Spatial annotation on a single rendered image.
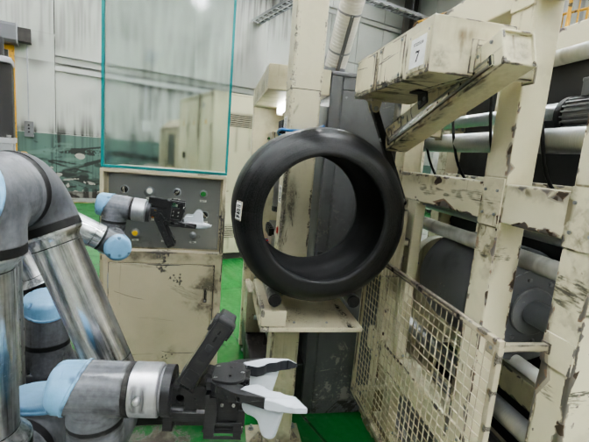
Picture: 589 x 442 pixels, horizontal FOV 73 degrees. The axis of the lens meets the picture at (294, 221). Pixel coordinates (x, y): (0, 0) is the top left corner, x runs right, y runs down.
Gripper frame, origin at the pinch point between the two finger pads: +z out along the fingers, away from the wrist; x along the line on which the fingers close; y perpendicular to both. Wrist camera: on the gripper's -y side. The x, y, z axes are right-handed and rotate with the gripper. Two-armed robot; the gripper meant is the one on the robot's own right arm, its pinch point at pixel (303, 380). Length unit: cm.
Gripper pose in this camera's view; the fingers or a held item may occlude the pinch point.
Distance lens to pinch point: 64.0
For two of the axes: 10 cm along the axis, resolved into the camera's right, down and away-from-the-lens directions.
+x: 0.8, 0.3, -10.0
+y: -0.7, 10.0, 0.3
